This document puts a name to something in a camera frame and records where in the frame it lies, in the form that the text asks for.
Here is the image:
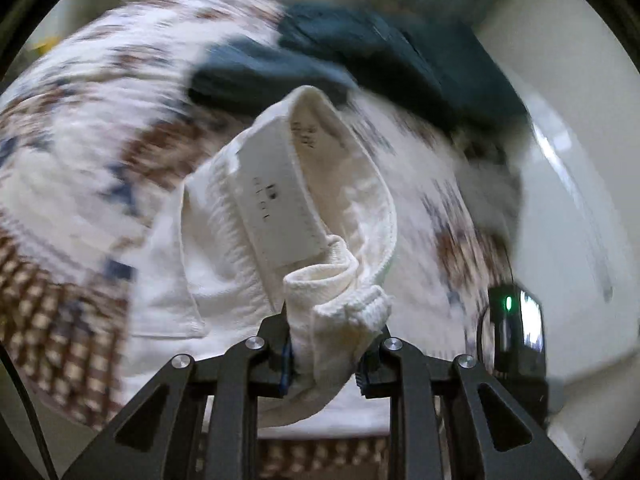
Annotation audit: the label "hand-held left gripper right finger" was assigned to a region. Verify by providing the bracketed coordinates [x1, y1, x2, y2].
[355, 327, 583, 480]

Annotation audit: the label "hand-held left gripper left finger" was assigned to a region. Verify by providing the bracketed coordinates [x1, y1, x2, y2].
[60, 305, 296, 480]

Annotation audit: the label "white pants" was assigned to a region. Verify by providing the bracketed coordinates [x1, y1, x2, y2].
[120, 85, 401, 428]

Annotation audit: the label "white headboard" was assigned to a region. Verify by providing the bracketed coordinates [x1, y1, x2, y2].
[475, 0, 640, 461]

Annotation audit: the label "brown checkered bed sheet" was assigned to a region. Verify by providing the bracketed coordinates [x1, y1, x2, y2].
[0, 235, 401, 478]

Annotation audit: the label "folded blue jeans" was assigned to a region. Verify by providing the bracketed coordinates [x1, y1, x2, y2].
[187, 42, 356, 111]

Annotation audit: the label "dark green blanket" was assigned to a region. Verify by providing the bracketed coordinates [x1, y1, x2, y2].
[277, 2, 531, 131]

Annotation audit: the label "floral quilt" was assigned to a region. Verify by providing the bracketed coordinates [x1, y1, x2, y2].
[0, 0, 516, 431]

